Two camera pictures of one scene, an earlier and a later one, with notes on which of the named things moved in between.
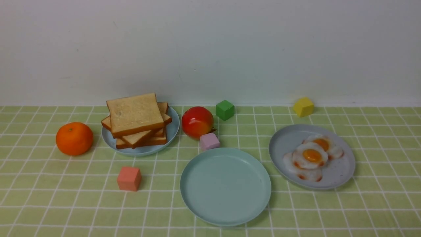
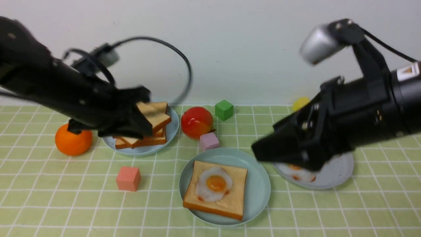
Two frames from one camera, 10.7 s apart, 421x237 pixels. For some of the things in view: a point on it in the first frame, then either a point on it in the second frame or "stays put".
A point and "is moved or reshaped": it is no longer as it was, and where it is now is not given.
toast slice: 132,115 is moved or reshaped
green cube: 224,110 stays put
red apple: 197,120 stays put
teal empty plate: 225,187 stays put
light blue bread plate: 172,129 stays put
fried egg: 308,155 is moved or reshaped
